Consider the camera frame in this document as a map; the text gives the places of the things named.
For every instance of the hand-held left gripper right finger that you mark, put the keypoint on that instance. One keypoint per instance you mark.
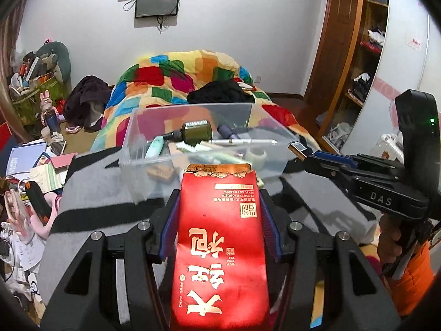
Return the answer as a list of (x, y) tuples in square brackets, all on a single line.
[(272, 227)]

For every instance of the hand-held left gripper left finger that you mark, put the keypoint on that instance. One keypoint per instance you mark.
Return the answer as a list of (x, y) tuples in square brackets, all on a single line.
[(168, 220)]

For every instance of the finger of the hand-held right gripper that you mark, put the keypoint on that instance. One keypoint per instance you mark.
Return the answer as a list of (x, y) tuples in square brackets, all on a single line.
[(327, 170), (337, 157)]

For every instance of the red tea packet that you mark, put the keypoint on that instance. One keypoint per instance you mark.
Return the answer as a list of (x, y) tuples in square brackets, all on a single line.
[(220, 248)]

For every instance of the white marker with green cap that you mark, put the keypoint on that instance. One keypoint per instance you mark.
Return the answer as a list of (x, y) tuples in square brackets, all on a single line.
[(217, 157)]

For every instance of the clear plastic box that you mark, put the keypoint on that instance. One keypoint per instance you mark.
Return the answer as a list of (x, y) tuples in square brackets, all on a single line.
[(132, 144)]

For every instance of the white pen with gold tip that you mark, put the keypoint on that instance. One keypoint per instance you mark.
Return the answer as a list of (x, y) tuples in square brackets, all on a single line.
[(248, 141)]

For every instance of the green pump bottle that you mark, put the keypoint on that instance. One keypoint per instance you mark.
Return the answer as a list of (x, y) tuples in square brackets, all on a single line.
[(198, 131)]

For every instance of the purple and black bottle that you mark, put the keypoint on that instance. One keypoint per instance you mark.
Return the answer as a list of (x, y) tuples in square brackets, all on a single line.
[(225, 131)]

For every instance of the person's right hand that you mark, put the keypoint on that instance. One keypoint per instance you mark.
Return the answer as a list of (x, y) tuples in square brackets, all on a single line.
[(389, 244)]

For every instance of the white shoes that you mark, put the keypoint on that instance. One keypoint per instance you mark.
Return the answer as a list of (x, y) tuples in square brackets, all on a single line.
[(339, 131)]

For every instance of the grey and black blanket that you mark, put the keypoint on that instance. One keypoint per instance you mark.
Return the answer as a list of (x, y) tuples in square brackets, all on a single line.
[(89, 193)]

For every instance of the white wardrobe door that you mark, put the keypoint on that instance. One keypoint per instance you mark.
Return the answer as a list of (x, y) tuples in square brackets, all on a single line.
[(396, 41)]

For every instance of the wooden door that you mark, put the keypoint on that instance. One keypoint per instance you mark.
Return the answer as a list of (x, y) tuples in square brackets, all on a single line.
[(334, 41)]

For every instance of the wooden wardrobe shelf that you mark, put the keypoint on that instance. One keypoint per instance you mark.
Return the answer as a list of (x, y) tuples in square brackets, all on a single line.
[(373, 24)]

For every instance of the green and white booklet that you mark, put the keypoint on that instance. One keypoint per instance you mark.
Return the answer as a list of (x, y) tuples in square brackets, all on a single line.
[(46, 179)]

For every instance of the black clothing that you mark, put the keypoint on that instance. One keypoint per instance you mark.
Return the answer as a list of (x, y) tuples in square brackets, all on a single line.
[(220, 93)]

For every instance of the pink bag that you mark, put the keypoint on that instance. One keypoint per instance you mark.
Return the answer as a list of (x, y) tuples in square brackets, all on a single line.
[(20, 210)]

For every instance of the dark purple clothing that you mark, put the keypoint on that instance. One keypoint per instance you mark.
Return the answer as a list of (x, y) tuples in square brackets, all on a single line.
[(86, 93)]

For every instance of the blue book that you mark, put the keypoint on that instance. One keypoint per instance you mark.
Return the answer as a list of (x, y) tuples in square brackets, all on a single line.
[(24, 158)]

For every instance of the colourful patchwork quilt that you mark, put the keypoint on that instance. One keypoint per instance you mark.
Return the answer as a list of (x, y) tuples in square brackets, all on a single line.
[(206, 65)]

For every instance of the pink rabbit toy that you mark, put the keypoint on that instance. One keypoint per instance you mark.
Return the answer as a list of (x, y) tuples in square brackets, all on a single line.
[(48, 110)]

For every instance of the green gift box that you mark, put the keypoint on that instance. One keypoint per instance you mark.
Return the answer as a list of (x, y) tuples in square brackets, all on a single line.
[(31, 103)]

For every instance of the red box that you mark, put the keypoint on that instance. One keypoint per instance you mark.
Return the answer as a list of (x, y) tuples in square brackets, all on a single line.
[(5, 138)]

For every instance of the small wall monitor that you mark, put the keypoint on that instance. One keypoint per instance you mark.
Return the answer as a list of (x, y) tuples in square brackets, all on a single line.
[(156, 3)]

